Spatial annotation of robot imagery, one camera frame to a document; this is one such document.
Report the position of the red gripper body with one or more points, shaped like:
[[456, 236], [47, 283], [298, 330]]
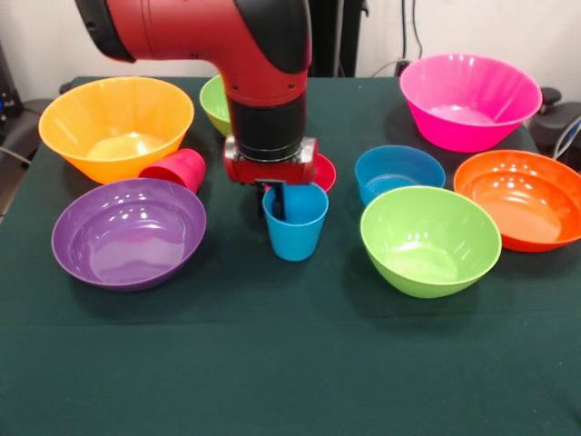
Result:
[[272, 171]]

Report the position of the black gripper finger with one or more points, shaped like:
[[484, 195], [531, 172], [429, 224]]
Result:
[[260, 200], [280, 203]]

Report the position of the blue cup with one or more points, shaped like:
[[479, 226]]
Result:
[[295, 236]]

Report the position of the red cup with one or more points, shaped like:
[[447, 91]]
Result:
[[181, 168]]

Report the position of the pink bowl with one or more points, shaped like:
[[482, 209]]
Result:
[[472, 91]]

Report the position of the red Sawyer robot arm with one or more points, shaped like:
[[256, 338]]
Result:
[[254, 54]]

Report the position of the red bowl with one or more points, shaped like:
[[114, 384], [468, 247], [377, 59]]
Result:
[[326, 172]]

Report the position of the green bowl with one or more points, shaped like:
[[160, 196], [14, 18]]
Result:
[[215, 104], [429, 231]]

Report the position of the blue bowl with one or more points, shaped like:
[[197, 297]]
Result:
[[399, 168]]

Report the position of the purple bowl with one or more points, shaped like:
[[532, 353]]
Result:
[[129, 227]]

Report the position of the dark green tablecloth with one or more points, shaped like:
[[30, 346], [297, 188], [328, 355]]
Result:
[[290, 363]]

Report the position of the yellow bowl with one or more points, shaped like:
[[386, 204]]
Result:
[[113, 109]]

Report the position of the orange bowl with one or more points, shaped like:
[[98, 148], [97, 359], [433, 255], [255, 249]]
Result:
[[522, 195]]

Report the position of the black office chair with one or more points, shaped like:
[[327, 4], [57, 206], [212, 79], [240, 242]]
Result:
[[27, 122], [556, 125]]

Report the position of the black computer box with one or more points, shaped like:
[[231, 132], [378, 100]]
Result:
[[9, 91]]

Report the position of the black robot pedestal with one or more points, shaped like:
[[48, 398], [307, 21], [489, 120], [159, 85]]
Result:
[[336, 36]]

